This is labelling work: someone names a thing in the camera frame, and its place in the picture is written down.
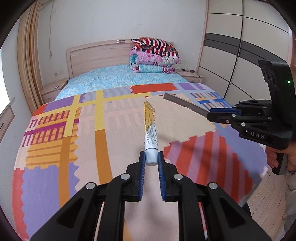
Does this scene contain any grey comb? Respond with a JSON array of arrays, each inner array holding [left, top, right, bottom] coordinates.
[[163, 93, 209, 117]]

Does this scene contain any yellow white ointment tube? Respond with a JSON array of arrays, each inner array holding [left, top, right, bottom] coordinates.
[[144, 101, 159, 166]]

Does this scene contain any person's right hand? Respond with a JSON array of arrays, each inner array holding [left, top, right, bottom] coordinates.
[[265, 142, 296, 173]]

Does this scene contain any right wooden nightstand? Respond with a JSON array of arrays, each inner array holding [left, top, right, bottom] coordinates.
[[175, 68, 204, 83]]

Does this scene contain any wooden nightstand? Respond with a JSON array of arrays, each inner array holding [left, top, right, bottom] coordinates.
[[175, 68, 204, 83], [41, 78, 69, 104]]

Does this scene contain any white sliding wardrobe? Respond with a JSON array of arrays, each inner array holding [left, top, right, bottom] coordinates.
[[198, 0, 292, 104]]

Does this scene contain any colourful patterned bedspread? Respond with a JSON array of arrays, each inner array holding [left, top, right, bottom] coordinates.
[[12, 82, 267, 240]]

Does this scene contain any striped red folded blanket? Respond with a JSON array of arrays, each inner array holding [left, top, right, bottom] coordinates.
[[131, 37, 179, 57]]

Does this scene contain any pink floral folded quilt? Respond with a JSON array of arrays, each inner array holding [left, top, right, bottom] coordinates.
[[129, 49, 179, 74]]

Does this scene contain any light blue floral sheet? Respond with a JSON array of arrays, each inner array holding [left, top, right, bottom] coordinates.
[[55, 65, 187, 100]]

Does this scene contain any left wooden nightstand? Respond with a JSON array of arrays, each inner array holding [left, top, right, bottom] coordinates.
[[41, 78, 69, 104]]

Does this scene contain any wooden headboard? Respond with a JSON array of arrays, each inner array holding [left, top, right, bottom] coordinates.
[[66, 39, 175, 79]]

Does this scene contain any wooden door frame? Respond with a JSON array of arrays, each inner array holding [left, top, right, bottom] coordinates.
[[16, 1, 44, 113]]

